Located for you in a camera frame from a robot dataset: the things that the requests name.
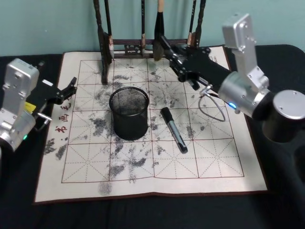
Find black table cloth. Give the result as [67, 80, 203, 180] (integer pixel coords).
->
[0, 44, 305, 229]

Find thin black calligraphy brush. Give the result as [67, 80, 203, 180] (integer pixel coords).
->
[140, 0, 147, 57]

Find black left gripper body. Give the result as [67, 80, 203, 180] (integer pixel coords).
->
[28, 79, 64, 118]

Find thin brush with brown tip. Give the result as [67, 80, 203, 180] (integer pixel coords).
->
[187, 0, 198, 47]

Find thin grey right gripper cable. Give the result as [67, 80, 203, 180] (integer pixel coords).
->
[199, 83, 226, 123]

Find black marker pen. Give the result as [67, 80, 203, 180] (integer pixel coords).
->
[160, 107, 188, 154]

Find thin brush with pale tip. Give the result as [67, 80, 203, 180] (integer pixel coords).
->
[104, 0, 115, 64]

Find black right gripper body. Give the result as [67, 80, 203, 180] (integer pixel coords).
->
[183, 47, 234, 93]

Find black mesh pen cup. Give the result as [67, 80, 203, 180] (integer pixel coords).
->
[109, 86, 150, 141]

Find large black-haired calligraphy brush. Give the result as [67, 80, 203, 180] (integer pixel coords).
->
[153, 0, 166, 62]

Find cream gridded calligraphy mat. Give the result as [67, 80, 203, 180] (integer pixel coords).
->
[32, 45, 269, 206]

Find dark wooden brush rack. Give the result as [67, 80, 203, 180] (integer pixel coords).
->
[92, 0, 207, 84]

